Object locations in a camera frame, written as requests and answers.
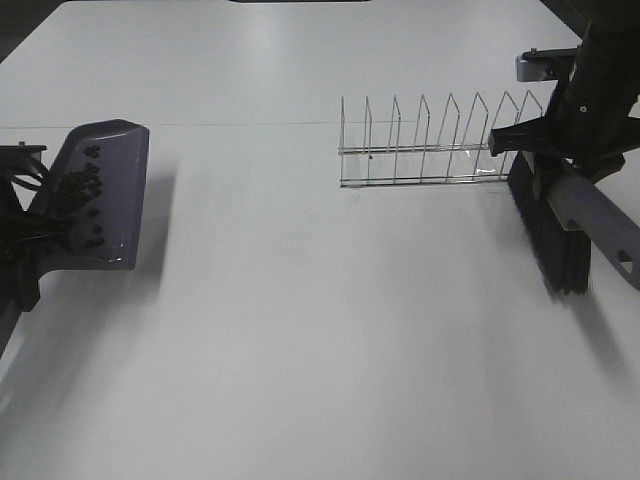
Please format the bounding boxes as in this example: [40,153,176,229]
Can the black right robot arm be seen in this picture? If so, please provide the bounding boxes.
[488,1,639,182]

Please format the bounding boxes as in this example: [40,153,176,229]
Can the chrome wire dish rack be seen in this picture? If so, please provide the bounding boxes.
[337,90,544,188]

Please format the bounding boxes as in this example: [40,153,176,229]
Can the purple plastic dustpan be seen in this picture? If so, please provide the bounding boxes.
[0,118,151,361]

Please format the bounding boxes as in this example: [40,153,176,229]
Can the purple hand brush black bristles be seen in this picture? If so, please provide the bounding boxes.
[507,152,639,295]

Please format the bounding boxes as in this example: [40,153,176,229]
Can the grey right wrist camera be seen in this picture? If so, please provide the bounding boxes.
[515,48,579,83]

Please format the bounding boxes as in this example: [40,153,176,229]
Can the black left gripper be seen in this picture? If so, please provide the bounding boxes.
[1,143,68,312]

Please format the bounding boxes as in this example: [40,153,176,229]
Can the pile of coffee beans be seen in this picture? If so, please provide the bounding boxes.
[51,144,105,251]

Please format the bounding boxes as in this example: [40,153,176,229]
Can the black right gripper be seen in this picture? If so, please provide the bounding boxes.
[488,44,639,183]

